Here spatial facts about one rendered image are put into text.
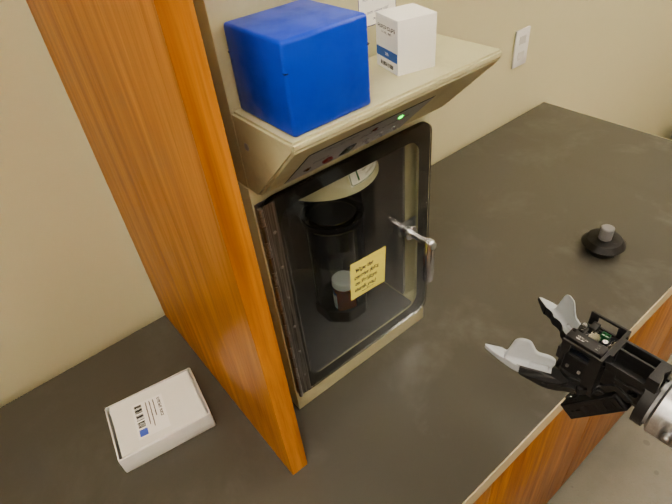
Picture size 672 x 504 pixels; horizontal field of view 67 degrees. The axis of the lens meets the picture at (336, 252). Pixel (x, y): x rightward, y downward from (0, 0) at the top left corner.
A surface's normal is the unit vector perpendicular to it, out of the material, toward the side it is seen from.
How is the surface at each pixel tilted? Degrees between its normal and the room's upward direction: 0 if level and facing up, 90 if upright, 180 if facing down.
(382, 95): 0
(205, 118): 90
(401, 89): 0
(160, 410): 0
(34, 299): 90
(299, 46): 90
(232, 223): 90
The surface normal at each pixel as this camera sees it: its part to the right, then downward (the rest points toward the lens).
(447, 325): -0.09, -0.76
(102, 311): 0.63, 0.45
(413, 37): 0.42, 0.55
